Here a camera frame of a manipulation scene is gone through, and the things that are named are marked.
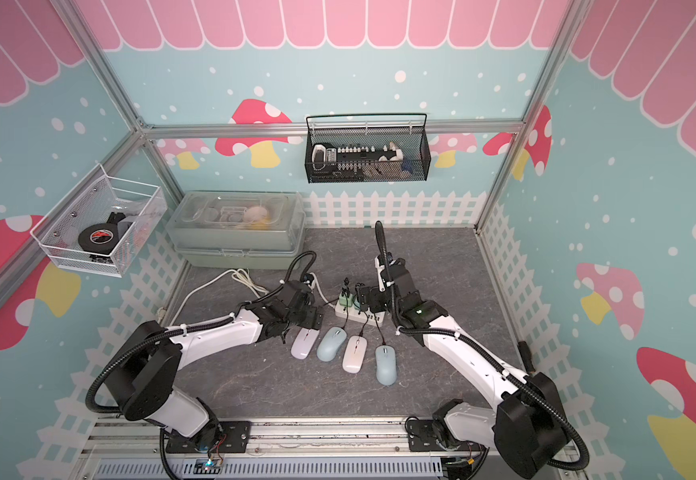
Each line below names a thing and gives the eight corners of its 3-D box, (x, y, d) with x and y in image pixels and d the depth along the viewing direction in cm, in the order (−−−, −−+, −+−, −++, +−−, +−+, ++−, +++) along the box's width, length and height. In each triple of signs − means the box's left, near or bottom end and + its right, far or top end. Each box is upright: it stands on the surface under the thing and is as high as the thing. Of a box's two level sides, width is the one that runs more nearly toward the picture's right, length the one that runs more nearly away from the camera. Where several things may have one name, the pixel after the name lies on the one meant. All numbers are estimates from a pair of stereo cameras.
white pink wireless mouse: (341, 371, 86) (340, 369, 85) (348, 336, 93) (348, 333, 92) (362, 375, 86) (362, 373, 84) (368, 339, 92) (368, 337, 91)
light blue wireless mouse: (312, 355, 89) (311, 352, 87) (332, 325, 95) (331, 321, 93) (330, 365, 87) (329, 362, 85) (349, 334, 93) (348, 331, 91)
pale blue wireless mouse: (376, 385, 84) (377, 382, 82) (375, 349, 90) (375, 345, 88) (397, 385, 84) (398, 382, 82) (394, 349, 90) (395, 345, 88)
